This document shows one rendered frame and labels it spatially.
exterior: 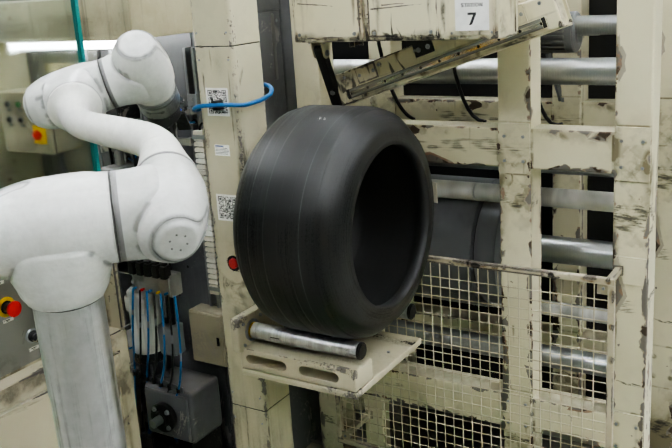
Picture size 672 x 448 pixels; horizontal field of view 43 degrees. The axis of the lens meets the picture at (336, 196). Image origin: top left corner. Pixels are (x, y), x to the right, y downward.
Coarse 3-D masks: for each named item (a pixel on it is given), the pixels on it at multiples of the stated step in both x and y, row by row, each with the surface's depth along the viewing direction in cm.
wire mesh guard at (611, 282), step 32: (448, 288) 252; (608, 288) 226; (416, 320) 261; (608, 320) 228; (544, 352) 241; (608, 352) 230; (480, 384) 254; (512, 384) 249; (608, 384) 232; (448, 416) 263; (608, 416) 234
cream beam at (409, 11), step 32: (320, 0) 233; (352, 0) 228; (384, 0) 223; (416, 0) 218; (448, 0) 214; (512, 0) 216; (320, 32) 235; (352, 32) 230; (384, 32) 225; (416, 32) 220; (448, 32) 216; (480, 32) 211; (512, 32) 217
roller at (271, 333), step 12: (252, 324) 231; (264, 324) 230; (252, 336) 230; (264, 336) 228; (276, 336) 226; (288, 336) 224; (300, 336) 222; (312, 336) 221; (324, 336) 220; (312, 348) 220; (324, 348) 218; (336, 348) 216; (348, 348) 214; (360, 348) 213
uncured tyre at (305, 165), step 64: (320, 128) 206; (384, 128) 211; (256, 192) 204; (320, 192) 196; (384, 192) 249; (256, 256) 204; (320, 256) 196; (384, 256) 248; (320, 320) 206; (384, 320) 219
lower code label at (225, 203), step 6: (216, 198) 235; (222, 198) 234; (228, 198) 233; (234, 198) 232; (222, 204) 235; (228, 204) 233; (222, 210) 235; (228, 210) 234; (222, 216) 236; (228, 216) 234
